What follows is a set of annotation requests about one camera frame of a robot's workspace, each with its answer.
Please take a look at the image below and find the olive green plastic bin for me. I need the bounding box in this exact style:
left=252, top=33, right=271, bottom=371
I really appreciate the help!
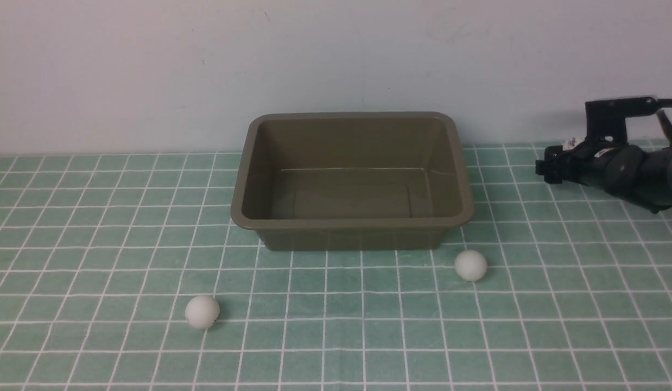
left=230, top=111, right=475, bottom=251

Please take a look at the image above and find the black camera cable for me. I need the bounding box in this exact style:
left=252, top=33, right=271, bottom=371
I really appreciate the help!
left=655, top=98, right=672, bottom=146

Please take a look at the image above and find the green checkered table cloth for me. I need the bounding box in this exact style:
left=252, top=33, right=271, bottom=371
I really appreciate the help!
left=0, top=143, right=672, bottom=390

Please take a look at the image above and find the white ping-pong ball with logo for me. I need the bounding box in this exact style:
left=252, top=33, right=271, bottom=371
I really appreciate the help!
left=562, top=138, right=582, bottom=151

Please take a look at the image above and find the plain white ping-pong ball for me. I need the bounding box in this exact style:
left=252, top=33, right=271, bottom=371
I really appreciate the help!
left=185, top=295, right=220, bottom=330
left=454, top=250, right=488, bottom=282

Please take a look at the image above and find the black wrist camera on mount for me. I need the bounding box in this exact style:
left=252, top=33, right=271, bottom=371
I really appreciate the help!
left=585, top=96, right=660, bottom=146

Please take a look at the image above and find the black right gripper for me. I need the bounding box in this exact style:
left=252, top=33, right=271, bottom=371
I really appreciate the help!
left=535, top=144, right=646, bottom=197

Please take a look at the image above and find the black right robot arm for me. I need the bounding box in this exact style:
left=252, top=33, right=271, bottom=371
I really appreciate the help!
left=535, top=142, right=672, bottom=213

